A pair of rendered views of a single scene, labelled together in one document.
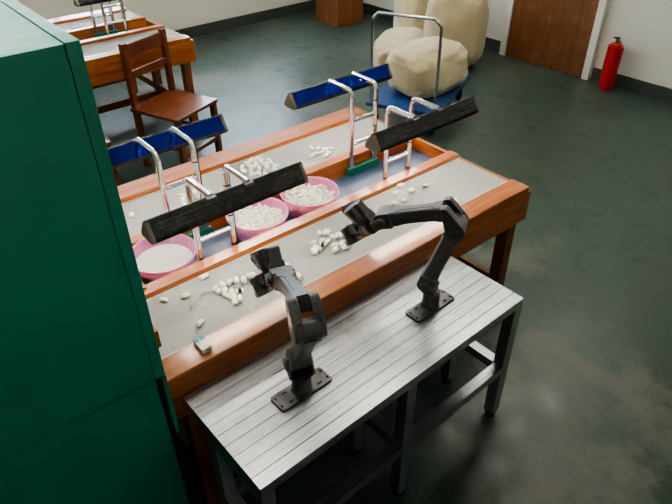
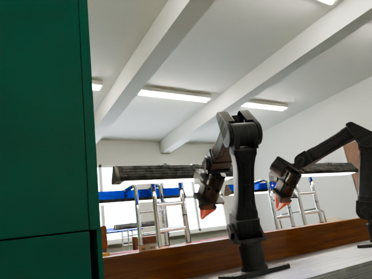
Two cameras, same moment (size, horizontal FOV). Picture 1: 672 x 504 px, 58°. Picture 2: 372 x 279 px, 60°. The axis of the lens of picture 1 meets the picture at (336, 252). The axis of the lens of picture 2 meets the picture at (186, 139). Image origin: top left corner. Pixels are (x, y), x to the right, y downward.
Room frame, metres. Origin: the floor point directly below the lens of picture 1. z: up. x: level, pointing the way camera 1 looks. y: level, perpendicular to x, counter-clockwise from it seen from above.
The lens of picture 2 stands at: (0.34, 0.10, 0.78)
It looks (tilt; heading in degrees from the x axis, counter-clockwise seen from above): 17 degrees up; 8
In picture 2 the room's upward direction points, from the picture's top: 8 degrees counter-clockwise
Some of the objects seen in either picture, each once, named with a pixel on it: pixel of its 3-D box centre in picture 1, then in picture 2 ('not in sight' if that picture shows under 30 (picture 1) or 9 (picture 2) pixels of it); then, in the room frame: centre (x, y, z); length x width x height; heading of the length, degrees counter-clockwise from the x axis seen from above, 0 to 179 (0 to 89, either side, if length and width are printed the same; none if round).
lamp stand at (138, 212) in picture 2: (173, 188); (146, 224); (2.15, 0.66, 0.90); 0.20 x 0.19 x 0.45; 129
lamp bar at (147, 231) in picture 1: (229, 198); (180, 172); (1.77, 0.36, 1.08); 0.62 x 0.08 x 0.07; 129
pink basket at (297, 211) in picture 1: (309, 199); not in sight; (2.34, 0.12, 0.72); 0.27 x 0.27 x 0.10
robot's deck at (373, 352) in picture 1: (324, 312); (272, 264); (1.66, 0.05, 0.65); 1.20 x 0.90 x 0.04; 131
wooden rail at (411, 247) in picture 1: (372, 276); (314, 248); (1.84, -0.14, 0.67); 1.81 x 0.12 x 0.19; 129
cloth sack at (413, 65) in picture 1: (427, 65); not in sight; (5.00, -0.78, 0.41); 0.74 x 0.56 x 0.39; 131
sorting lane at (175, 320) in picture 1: (338, 240); not in sight; (2.00, -0.01, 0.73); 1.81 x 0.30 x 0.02; 129
